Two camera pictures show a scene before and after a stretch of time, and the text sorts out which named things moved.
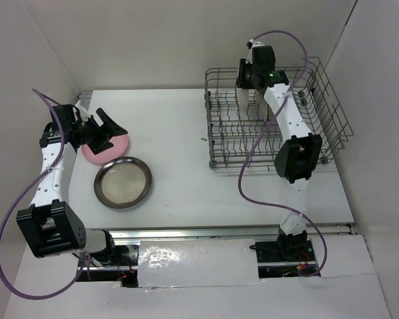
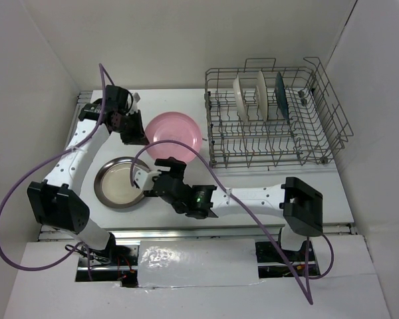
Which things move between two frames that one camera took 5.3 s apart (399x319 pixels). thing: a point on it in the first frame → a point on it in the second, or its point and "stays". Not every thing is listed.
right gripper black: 241,80 → 177,168
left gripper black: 109,128 → 139,137
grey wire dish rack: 235,138 stays
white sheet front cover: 197,262 stays
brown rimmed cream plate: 122,182 stays
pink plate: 120,143 → 173,134
